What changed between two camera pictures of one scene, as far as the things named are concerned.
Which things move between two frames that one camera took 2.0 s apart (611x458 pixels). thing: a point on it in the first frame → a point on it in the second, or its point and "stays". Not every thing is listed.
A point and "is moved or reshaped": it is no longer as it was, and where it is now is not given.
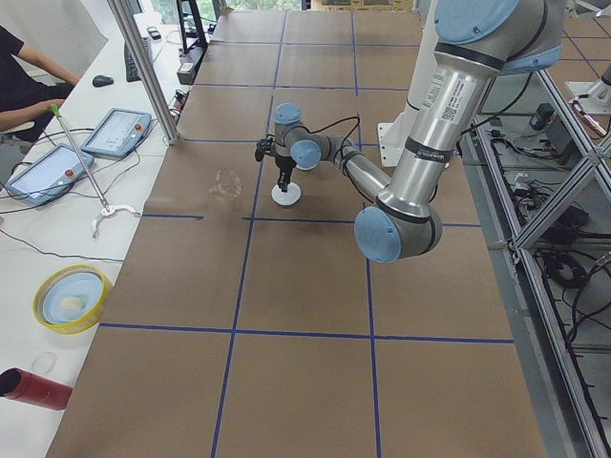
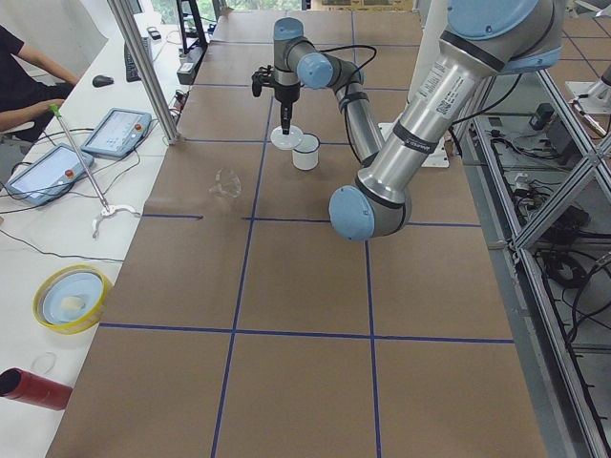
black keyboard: (132, 71) stays
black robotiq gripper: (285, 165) → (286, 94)
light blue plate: (87, 286) stays
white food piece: (71, 302) stays
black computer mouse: (100, 80) stays
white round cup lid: (286, 198) is moved or reshaped
